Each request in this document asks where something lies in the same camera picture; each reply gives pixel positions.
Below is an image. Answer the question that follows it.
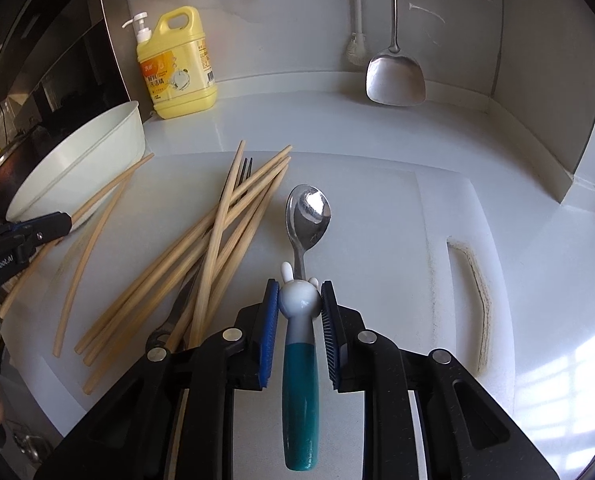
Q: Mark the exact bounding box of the steel spatula hanging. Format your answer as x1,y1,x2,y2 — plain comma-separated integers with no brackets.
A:
365,0,427,107

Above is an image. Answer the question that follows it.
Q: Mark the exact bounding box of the yellow dish soap bottle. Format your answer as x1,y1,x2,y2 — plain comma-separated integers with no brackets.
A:
124,6,217,119

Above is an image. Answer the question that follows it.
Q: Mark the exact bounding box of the teal rabbit handle spoon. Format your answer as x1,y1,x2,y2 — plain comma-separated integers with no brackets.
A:
279,184,331,471

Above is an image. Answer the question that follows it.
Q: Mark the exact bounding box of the steel fork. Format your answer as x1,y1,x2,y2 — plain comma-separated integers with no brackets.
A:
144,156,256,354

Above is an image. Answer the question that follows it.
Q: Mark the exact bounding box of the white cutting board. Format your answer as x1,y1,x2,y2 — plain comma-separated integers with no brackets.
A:
0,152,517,480

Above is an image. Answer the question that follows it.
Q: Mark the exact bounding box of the dark pot with lid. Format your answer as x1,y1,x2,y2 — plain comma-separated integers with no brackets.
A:
0,133,37,221

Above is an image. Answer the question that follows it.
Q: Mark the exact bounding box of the white dish brush hanging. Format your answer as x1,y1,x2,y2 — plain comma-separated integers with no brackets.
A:
345,0,367,67

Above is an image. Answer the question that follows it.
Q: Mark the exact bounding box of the white round basin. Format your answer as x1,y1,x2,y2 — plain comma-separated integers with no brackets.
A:
6,101,146,221

